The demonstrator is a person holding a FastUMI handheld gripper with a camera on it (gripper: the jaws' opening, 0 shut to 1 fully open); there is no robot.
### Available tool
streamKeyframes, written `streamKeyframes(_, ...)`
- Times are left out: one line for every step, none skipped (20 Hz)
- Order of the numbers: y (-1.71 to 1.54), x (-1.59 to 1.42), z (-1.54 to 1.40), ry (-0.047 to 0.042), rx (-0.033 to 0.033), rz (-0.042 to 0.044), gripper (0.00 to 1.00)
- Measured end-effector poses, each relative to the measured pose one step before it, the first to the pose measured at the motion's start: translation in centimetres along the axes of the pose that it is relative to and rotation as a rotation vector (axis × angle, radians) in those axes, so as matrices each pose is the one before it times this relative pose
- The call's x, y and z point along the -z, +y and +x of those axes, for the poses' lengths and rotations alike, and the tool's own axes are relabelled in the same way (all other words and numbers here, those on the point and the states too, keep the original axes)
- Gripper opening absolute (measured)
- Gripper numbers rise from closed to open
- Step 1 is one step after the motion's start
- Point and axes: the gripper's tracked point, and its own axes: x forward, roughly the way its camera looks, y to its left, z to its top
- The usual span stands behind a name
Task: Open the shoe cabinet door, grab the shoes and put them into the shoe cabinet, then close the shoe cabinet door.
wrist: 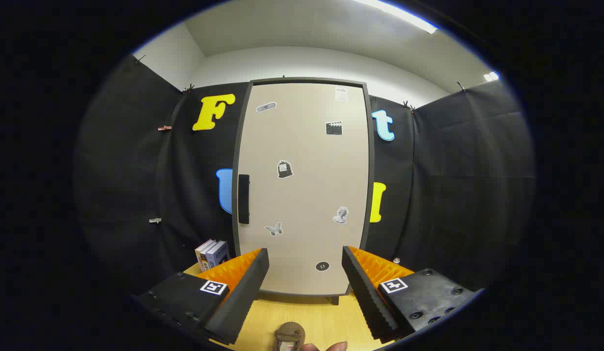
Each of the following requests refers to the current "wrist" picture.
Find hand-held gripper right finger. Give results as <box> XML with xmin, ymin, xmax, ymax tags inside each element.
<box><xmin>342</xmin><ymin>246</ymin><xmax>483</xmax><ymax>342</ymax></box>

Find brown fuzzy shoe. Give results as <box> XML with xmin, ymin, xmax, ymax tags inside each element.
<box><xmin>274</xmin><ymin>322</ymin><xmax>306</xmax><ymax>351</ymax></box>

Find blue book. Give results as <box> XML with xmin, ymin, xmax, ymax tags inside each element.
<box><xmin>206</xmin><ymin>240</ymin><xmax>230</xmax><ymax>270</ymax></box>

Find white book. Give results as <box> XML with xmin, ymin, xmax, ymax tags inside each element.
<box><xmin>195</xmin><ymin>239</ymin><xmax>216</xmax><ymax>272</ymax></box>

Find black backdrop cloth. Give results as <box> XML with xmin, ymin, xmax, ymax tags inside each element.
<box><xmin>75</xmin><ymin>54</ymin><xmax>536</xmax><ymax>298</ymax></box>

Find black door handle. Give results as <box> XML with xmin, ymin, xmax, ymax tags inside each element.
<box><xmin>238</xmin><ymin>174</ymin><xmax>250</xmax><ymax>225</ymax></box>

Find grey shoe cabinet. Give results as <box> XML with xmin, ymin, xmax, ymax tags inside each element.
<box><xmin>231</xmin><ymin>77</ymin><xmax>376</xmax><ymax>305</ymax></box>

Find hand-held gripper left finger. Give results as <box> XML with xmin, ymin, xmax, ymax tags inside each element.
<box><xmin>136</xmin><ymin>248</ymin><xmax>270</xmax><ymax>345</ymax></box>

